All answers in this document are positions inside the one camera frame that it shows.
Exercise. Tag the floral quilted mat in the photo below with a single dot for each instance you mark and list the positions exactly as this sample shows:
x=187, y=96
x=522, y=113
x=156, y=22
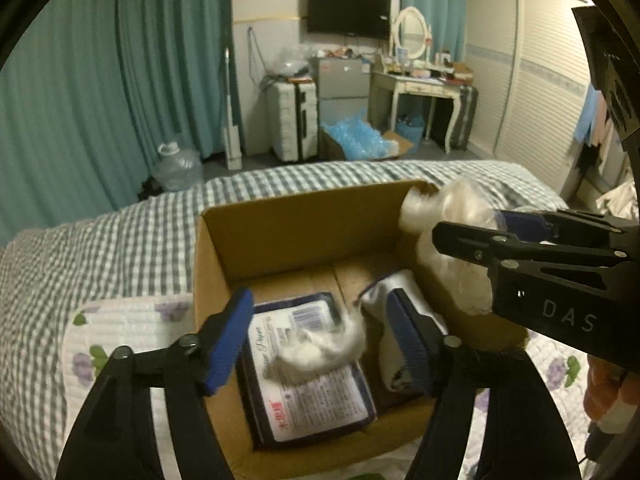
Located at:
x=130, y=320

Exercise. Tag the hanging dark clothes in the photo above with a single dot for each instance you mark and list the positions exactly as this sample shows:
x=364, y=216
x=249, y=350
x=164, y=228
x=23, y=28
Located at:
x=595, y=152

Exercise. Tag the white stick mop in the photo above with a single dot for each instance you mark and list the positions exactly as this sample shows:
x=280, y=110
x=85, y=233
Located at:
x=231, y=125

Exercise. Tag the blue basket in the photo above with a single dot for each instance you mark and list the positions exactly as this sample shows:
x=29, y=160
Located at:
x=411, y=130

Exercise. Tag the wide teal curtain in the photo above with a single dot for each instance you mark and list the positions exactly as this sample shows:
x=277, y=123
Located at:
x=110, y=85

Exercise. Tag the dark suitcase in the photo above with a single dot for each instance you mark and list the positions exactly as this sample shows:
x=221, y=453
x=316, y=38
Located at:
x=467, y=115

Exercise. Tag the person's right hand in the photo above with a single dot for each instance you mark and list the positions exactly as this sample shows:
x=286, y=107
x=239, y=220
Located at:
x=602, y=395

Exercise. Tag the white dressing table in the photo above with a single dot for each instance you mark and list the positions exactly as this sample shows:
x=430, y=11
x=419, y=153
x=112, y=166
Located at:
x=410, y=85

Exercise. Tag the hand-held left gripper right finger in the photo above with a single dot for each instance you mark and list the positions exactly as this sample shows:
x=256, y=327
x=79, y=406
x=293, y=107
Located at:
x=411, y=342

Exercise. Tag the white louvred wardrobe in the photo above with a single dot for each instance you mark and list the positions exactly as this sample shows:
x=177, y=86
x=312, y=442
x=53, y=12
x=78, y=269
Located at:
x=535, y=85

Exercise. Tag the white navy packet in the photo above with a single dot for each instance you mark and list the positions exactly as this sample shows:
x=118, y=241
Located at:
x=385, y=310

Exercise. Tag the crumpled white cloth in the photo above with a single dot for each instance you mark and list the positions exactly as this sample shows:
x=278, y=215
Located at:
x=620, y=200

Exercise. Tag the black wall television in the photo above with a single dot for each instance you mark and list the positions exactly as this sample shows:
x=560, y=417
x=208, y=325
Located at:
x=348, y=11

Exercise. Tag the oval white vanity mirror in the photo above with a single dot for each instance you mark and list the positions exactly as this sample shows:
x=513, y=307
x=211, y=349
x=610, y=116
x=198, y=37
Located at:
x=412, y=32

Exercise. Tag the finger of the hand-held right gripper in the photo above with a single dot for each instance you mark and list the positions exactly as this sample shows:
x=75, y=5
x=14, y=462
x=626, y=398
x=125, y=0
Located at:
x=500, y=250
x=525, y=225

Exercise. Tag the clear plastic water jug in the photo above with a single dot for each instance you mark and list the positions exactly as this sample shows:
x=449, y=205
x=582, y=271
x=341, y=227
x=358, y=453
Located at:
x=177, y=167

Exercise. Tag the cardboard box of blue bags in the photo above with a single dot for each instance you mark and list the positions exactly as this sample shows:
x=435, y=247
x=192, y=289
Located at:
x=357, y=142

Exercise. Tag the clear plastic bag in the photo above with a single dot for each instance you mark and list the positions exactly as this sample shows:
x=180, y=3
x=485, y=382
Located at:
x=292, y=62

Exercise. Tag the hanging light blue garment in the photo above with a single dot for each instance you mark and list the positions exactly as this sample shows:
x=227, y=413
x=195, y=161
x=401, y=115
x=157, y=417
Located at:
x=589, y=112

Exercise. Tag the brown cardboard box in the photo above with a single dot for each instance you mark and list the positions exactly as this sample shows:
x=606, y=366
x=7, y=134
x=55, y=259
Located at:
x=300, y=240

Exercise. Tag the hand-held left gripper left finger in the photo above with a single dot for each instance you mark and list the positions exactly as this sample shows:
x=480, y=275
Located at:
x=227, y=342

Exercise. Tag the small white cotton wad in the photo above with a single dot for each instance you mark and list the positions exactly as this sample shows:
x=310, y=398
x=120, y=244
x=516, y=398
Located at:
x=320, y=347

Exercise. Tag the large white cotton wad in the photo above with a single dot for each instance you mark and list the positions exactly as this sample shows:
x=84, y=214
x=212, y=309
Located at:
x=450, y=270

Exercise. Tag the blue tissue paper packet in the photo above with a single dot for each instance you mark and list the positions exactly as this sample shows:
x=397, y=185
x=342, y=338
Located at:
x=310, y=400

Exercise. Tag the white suitcase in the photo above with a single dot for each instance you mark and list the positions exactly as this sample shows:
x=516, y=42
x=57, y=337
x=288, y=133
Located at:
x=295, y=120

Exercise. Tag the grey mini fridge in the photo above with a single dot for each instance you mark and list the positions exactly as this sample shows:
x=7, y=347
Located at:
x=342, y=92

